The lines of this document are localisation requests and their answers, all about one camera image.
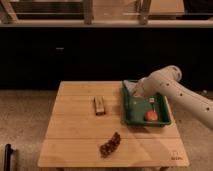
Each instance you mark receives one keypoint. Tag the black object on floor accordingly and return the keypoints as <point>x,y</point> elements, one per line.
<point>7,157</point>

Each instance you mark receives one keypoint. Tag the grey towel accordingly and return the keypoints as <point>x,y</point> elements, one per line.
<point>131,87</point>

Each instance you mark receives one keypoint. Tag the small wooden block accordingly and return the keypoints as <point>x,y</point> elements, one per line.
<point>99,105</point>

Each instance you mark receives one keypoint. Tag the bunch of red grapes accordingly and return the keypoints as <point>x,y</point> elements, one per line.
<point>110,146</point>

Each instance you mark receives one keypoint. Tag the wooden shelf frame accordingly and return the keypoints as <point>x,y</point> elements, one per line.
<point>106,13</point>

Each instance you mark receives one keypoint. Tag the green plastic tray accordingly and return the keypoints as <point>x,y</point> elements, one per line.
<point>135,108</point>

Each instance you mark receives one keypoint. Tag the orange fruit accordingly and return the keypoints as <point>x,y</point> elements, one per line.
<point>151,116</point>

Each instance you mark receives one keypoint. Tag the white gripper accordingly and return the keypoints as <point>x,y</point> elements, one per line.
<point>139,90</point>

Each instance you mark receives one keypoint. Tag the wooden table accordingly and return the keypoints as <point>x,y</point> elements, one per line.
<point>75,132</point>

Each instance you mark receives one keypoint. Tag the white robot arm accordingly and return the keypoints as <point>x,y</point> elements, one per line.
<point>166,82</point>

